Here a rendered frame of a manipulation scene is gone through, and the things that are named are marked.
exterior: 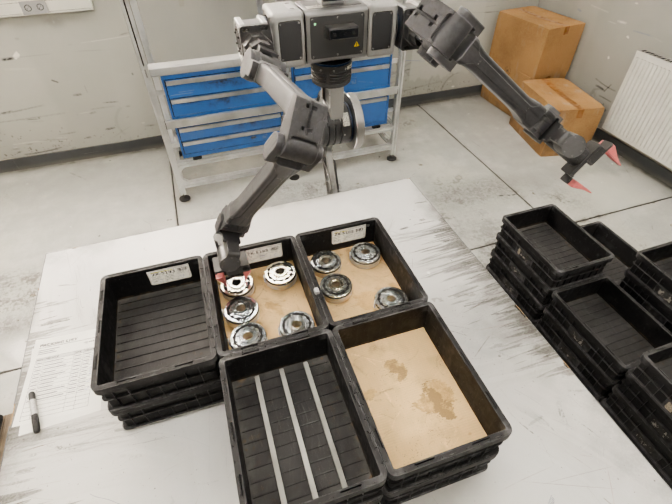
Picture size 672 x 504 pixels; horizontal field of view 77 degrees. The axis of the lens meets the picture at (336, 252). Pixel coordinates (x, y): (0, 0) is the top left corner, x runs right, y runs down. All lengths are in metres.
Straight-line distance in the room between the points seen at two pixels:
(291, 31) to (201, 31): 2.39
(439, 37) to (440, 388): 0.84
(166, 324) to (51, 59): 2.79
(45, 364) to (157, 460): 0.52
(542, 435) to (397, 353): 0.45
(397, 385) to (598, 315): 1.22
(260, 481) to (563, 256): 1.66
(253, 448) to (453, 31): 1.03
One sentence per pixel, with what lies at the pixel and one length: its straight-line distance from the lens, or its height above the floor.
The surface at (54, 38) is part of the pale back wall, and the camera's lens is 3.82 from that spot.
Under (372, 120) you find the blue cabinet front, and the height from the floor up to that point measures 0.37.
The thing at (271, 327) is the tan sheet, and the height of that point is 0.83.
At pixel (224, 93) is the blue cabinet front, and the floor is 0.73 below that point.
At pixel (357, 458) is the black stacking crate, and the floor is 0.83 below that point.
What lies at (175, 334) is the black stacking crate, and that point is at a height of 0.83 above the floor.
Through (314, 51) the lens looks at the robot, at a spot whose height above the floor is 1.41.
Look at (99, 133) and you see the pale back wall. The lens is 4.05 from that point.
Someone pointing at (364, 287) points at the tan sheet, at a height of 0.83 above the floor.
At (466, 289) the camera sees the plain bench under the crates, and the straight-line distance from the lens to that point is 1.62.
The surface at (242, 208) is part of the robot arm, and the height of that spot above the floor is 1.21.
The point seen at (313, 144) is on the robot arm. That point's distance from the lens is 0.91.
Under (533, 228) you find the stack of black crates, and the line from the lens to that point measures 2.32.
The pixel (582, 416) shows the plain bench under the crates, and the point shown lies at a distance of 1.46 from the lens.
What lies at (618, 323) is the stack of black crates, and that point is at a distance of 2.21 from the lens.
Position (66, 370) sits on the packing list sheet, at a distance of 1.59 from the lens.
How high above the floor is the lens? 1.86
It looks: 44 degrees down
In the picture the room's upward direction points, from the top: straight up
